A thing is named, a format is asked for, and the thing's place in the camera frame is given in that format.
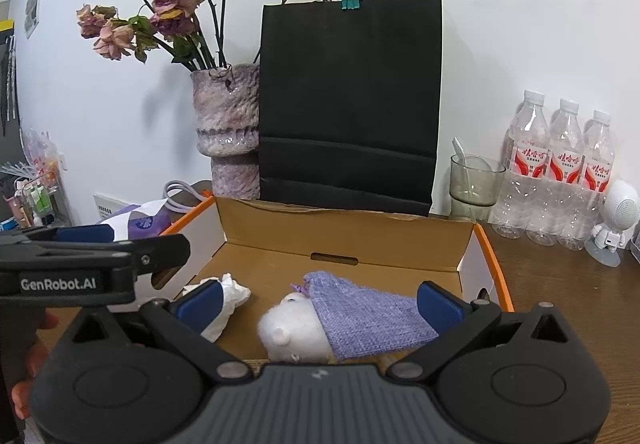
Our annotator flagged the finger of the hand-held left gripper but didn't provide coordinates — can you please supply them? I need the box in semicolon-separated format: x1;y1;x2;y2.
0;223;118;251
30;233;192;279

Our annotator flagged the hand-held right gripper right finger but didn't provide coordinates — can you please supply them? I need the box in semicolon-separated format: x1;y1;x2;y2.
387;280;573;382

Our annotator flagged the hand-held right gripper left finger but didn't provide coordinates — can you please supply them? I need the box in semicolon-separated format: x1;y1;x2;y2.
70;280;253;385

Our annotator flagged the purple knitted pouch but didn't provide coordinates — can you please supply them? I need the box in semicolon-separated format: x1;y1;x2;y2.
291;271;441;361

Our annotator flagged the orange cardboard box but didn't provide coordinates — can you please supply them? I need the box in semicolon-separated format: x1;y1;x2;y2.
107;195;515;366

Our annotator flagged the person's left hand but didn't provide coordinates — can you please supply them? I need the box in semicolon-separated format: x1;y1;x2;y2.
11;311;62;421

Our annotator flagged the purple white tissue pack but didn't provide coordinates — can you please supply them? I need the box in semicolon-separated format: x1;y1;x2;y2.
95;201;173;240

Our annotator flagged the crumpled white tissue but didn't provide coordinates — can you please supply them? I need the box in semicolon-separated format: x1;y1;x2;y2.
182;273;252;342

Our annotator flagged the cluttered storage rack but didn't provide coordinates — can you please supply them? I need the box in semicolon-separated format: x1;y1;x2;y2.
0;127;71;232

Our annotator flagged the white fluffy cotton ball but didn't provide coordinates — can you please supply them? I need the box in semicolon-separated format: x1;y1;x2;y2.
257;293;333;365

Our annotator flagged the green glass cup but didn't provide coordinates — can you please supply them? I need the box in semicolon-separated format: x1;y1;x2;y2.
449;154;507;222

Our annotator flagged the purple textured vase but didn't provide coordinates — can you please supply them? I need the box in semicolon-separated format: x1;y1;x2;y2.
191;63;262;199

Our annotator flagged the white plastic spoon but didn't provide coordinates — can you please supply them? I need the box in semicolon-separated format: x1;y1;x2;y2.
451;137;476;205

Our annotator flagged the clear water bottle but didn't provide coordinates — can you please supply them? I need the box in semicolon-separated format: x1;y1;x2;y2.
492;89;551;240
559;109;617;252
526;98;586;246

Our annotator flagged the white robot figure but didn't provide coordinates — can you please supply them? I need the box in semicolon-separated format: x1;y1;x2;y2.
585;179;640;269

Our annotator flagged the black paper bag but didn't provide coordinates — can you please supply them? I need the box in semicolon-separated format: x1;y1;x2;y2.
258;0;443;217

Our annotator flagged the grey cable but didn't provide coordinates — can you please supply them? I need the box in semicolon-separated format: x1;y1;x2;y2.
164;180;211;214

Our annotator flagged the small wall picture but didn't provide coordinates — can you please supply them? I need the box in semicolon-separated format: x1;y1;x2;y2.
24;0;43;38

